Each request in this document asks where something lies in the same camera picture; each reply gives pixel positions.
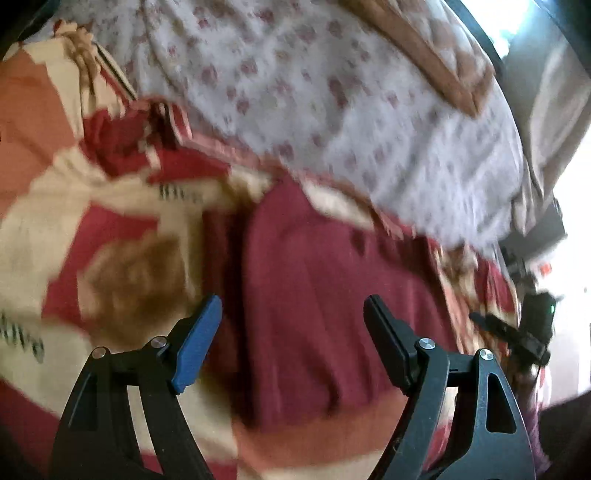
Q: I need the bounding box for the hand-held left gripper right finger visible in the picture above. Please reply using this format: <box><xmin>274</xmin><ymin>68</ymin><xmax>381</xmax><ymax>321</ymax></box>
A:
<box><xmin>363</xmin><ymin>294</ymin><xmax>537</xmax><ymax>480</ymax></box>

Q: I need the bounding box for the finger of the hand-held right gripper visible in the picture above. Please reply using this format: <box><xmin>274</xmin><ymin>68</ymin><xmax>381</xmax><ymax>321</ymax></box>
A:
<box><xmin>469</xmin><ymin>312</ymin><xmax>525</xmax><ymax>344</ymax></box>

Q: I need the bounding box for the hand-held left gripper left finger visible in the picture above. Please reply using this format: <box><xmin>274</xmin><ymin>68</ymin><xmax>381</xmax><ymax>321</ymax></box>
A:
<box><xmin>48</xmin><ymin>294</ymin><xmax>223</xmax><ymax>480</ymax></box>

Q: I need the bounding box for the maroon knit garment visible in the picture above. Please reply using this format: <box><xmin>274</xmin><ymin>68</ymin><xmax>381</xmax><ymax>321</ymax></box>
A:
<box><xmin>203</xmin><ymin>178</ymin><xmax>467</xmax><ymax>430</ymax></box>

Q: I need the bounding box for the dark cloth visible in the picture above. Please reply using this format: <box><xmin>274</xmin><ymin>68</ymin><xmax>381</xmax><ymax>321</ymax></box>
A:
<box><xmin>538</xmin><ymin>390</ymin><xmax>591</xmax><ymax>480</ymax></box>

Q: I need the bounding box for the grey cloth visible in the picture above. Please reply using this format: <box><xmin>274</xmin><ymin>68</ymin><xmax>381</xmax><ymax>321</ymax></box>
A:
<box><xmin>508</xmin><ymin>41</ymin><xmax>585</xmax><ymax>241</ymax></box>

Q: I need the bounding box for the printed fleece blanket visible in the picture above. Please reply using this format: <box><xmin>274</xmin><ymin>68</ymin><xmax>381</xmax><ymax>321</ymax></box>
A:
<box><xmin>0</xmin><ymin>18</ymin><xmax>555</xmax><ymax>480</ymax></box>

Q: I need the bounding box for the floral bed sheet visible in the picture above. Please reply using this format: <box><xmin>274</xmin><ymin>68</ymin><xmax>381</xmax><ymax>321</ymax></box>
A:
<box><xmin>55</xmin><ymin>0</ymin><xmax>525</xmax><ymax>252</ymax></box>

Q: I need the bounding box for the brown bordered quilt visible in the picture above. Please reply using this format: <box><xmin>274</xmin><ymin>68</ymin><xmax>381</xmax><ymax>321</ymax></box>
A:
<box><xmin>337</xmin><ymin>0</ymin><xmax>502</xmax><ymax>116</ymax></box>

